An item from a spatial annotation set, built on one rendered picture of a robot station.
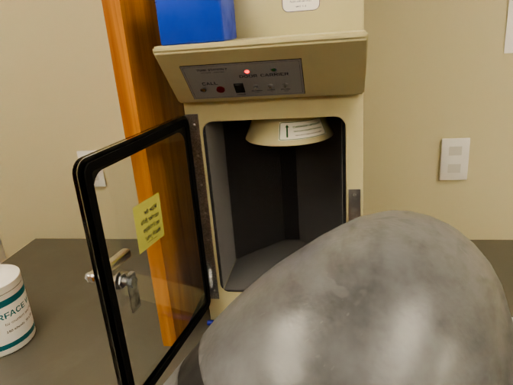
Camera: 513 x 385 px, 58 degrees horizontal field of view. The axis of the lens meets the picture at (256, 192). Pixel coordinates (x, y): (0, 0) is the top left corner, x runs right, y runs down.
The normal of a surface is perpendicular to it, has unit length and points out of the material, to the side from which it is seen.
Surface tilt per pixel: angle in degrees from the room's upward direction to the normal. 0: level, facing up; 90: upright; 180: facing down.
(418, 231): 14
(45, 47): 90
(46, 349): 0
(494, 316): 59
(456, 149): 90
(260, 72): 135
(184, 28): 90
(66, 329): 0
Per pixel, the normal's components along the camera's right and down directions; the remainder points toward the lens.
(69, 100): -0.16, 0.34
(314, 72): -0.06, 0.91
